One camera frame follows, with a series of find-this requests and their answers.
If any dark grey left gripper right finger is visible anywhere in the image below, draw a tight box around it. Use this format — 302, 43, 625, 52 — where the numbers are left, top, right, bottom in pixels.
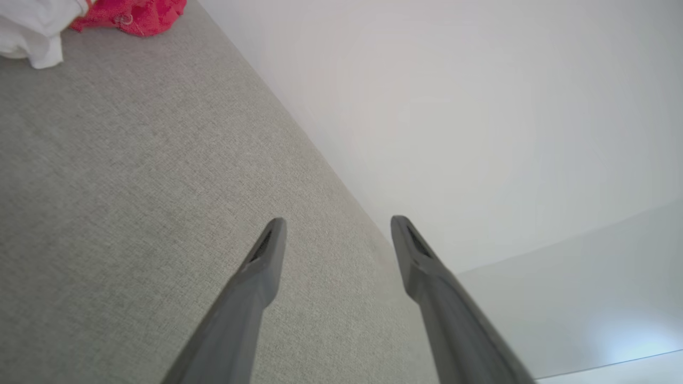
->
391, 215, 536, 384

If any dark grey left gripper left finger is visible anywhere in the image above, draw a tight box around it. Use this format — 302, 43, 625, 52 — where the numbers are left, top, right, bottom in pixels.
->
162, 217, 288, 384

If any white and red garment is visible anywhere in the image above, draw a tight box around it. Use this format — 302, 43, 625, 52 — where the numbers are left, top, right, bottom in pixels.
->
0, 0, 188, 70

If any light grey fabric sofa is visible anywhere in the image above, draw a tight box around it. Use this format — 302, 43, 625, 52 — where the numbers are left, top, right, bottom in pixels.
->
0, 0, 441, 384

